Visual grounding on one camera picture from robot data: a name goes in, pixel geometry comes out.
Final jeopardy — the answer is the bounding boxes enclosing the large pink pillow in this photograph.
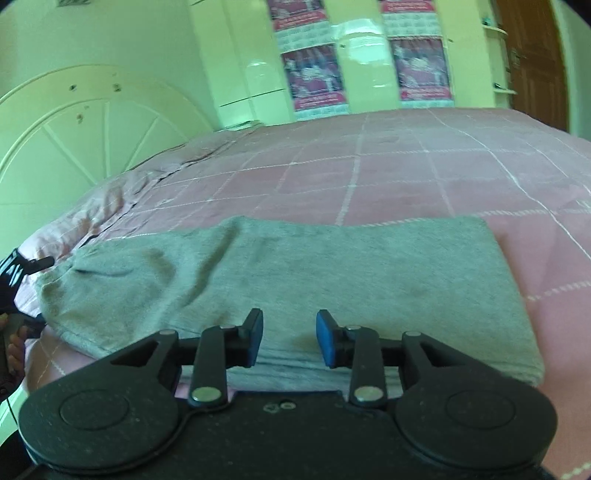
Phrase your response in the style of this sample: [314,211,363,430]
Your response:
[14,152,185,278]

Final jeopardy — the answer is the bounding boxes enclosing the person's left hand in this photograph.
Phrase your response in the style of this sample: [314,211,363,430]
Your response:
[0,318,27,385]

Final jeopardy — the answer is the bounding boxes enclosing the red wall poster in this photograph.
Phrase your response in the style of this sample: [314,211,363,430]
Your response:
[280,43,350,114]
[389,37,456,103]
[379,0,438,14]
[267,0,332,33]

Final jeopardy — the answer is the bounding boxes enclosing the white arched headboard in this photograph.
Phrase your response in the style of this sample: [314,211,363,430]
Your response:
[0,65,219,241]

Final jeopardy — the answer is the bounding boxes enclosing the pink checked bed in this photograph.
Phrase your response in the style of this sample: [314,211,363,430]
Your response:
[0,107,591,480]

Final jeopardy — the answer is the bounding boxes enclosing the brown wooden door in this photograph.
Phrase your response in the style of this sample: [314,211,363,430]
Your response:
[492,0,570,134]

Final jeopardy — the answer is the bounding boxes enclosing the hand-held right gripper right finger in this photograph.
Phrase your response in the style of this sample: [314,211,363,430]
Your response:
[316,309,468,409]

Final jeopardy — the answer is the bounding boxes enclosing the white corner shelf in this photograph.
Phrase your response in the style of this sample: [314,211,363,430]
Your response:
[479,13,519,96]

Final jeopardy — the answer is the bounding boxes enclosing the grey pants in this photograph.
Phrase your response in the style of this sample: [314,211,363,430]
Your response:
[38,215,546,388]

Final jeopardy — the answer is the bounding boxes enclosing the white glossy wardrobe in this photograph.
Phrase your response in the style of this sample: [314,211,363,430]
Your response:
[188,0,514,131]

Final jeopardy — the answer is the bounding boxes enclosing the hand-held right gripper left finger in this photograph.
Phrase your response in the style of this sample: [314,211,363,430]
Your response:
[110,308,264,409]

